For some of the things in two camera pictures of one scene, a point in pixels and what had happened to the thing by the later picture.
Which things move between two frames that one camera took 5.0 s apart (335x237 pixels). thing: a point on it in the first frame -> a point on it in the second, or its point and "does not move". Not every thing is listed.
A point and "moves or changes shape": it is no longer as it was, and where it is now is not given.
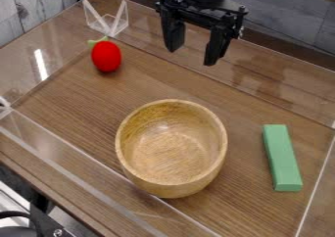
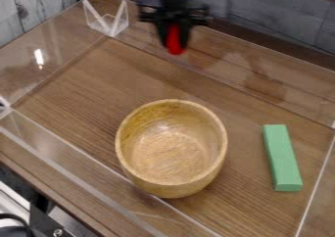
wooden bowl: [171, 144] does not move
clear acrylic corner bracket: [109, 23] does not move
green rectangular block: [283, 163] does not move
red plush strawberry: [106, 54] moves or changes shape
